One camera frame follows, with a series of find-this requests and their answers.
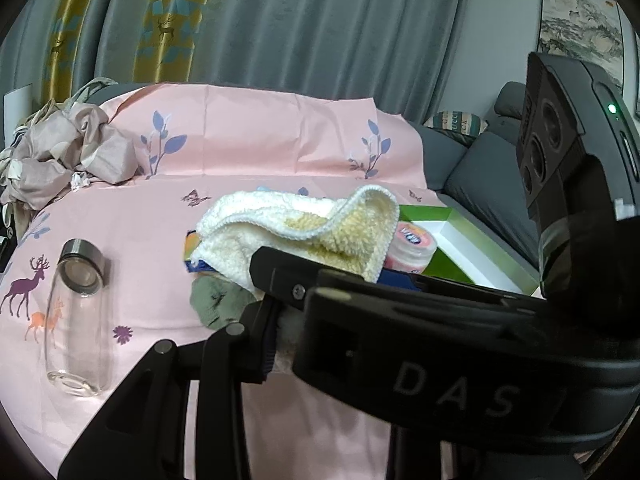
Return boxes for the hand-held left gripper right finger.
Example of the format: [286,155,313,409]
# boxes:
[386,425,501,480]

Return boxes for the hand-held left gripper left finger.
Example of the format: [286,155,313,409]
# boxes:
[57,295,281,480]

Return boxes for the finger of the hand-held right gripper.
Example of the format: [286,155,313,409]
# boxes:
[249,246,326,311]

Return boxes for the cream fluffy towel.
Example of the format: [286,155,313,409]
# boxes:
[190,184,401,372]

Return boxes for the purple and grey-green towel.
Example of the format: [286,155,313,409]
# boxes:
[189,277,258,332]

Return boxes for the green cardboard box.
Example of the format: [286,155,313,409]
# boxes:
[397,204,541,296]

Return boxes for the blue and orange carton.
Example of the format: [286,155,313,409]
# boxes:
[182,230,221,276]

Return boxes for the pink round jar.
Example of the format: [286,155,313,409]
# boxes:
[382,220,438,276]

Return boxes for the pink printed bedsheet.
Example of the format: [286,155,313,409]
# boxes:
[0,82,501,480]

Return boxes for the grey sofa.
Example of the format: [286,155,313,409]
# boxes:
[415,80,546,271]

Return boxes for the clear glass bottle metal cap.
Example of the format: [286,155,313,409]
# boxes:
[45,238,113,400]

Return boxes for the striped cushion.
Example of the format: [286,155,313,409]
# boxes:
[424,111,488,148]

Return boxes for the grey curtain with yellow band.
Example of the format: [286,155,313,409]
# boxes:
[0,0,473,126]

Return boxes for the crumpled beige cloth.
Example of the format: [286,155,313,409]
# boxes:
[0,77,146,221]

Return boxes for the white paper sheet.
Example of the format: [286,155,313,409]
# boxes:
[4,85,33,143]

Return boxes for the landscape wall painting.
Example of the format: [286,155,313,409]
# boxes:
[537,0,626,93]

